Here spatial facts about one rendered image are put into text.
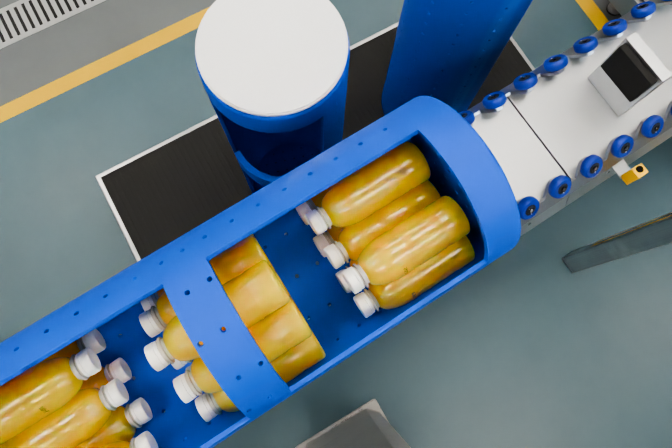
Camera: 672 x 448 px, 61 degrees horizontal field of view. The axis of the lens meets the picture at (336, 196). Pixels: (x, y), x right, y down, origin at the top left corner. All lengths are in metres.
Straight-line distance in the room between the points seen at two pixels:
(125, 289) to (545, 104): 0.85
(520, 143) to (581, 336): 1.10
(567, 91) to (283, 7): 0.58
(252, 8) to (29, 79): 1.46
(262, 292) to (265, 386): 0.12
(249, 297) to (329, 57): 0.48
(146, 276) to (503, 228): 0.49
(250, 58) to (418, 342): 1.23
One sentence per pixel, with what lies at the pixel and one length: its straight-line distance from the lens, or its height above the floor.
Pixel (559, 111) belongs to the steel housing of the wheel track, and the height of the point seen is 0.93.
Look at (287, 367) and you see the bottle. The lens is 0.89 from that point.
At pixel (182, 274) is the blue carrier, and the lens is 0.78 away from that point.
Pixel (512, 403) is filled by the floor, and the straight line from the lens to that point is 2.07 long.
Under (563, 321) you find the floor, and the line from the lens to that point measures 2.13.
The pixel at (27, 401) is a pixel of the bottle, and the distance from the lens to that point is 0.92.
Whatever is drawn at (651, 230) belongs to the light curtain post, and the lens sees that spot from 1.67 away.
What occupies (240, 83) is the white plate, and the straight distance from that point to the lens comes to 1.05.
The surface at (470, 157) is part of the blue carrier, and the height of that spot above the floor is 1.23.
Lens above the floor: 1.97
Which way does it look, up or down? 75 degrees down
